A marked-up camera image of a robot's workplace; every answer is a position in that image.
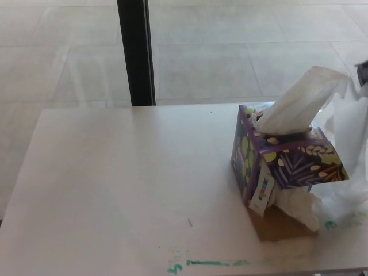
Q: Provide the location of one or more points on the white pulled-out tissue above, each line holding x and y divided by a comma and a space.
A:
350, 138

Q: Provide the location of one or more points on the purple floral tissue box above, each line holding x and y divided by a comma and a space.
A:
287, 166

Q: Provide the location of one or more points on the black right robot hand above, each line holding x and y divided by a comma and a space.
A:
362, 72

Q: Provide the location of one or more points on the black window frame post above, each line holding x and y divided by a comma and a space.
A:
137, 54

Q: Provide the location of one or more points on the white tissue standing in box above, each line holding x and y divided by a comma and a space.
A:
296, 106

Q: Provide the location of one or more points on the crumpled white tissues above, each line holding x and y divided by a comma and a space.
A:
296, 205

